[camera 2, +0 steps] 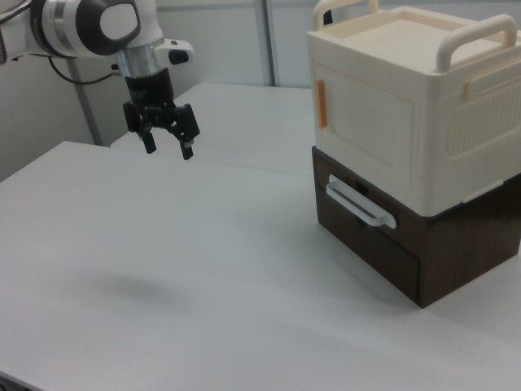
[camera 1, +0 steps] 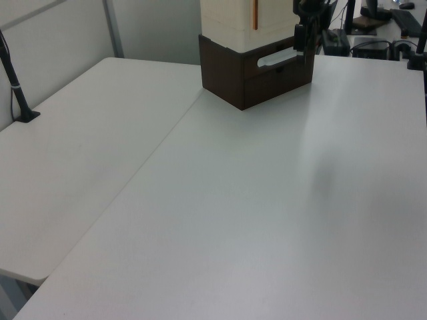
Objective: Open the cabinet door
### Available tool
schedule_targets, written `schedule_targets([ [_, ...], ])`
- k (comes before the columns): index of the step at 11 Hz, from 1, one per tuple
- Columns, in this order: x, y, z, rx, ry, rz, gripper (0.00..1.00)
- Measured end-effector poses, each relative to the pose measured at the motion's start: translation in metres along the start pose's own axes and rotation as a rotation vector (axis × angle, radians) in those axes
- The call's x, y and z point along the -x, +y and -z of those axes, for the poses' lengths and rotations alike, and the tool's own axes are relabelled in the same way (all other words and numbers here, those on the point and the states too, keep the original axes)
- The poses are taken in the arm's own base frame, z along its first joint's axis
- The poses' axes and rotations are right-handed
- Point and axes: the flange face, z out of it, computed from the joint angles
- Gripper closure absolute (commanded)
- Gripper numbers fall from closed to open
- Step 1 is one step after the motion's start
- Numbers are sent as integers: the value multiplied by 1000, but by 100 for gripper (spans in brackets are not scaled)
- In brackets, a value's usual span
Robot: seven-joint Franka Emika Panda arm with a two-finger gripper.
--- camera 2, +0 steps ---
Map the brown drawer with white handle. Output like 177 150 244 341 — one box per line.
313 152 422 262

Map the plain brown drawer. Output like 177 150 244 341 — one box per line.
316 222 422 307

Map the cream carry handle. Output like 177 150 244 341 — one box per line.
313 0 381 31
436 14 516 77

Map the dark brown wooden drawer unit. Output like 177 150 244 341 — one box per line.
311 145 521 310

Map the cream plastic cabinet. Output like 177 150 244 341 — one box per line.
305 0 521 217

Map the grey partition frame post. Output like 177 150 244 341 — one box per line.
260 0 282 88
69 56 103 147

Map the white drawer pull handle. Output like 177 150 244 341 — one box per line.
326 174 398 231

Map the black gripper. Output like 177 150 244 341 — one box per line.
123 68 202 161

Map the cream cabinet door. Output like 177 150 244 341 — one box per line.
314 60 421 197

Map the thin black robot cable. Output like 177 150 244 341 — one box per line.
47 55 121 86

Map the orange door handle strip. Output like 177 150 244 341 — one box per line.
315 79 329 130

